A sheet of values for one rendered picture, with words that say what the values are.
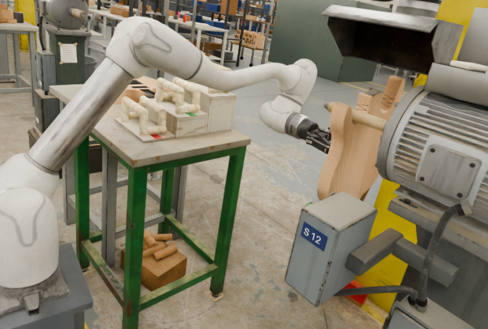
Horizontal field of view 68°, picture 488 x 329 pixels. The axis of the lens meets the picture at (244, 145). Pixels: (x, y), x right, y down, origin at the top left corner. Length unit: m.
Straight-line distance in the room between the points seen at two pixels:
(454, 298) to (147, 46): 0.94
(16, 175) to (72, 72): 1.98
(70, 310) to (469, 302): 0.95
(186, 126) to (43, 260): 0.77
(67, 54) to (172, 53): 2.09
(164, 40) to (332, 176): 0.61
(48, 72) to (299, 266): 2.58
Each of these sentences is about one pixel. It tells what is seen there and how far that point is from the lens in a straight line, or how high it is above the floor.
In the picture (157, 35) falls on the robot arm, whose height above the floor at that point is 1.38.
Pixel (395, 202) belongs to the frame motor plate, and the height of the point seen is 1.12.
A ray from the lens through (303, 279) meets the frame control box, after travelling 0.85.
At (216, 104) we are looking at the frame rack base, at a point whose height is 1.06.
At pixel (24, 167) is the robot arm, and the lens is 1.19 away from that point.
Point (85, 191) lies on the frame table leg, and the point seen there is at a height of 0.51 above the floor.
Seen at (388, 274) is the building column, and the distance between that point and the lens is 2.25.
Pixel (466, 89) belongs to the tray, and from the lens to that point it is 0.89.
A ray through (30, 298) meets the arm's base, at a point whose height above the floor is 0.74.
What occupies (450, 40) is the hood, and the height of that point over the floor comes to 1.49.
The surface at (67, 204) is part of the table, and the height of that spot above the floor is 0.16.
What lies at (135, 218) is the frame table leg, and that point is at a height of 0.68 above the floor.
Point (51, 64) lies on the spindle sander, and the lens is 3.08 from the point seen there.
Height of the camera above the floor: 1.50
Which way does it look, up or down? 21 degrees down
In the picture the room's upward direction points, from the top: 9 degrees clockwise
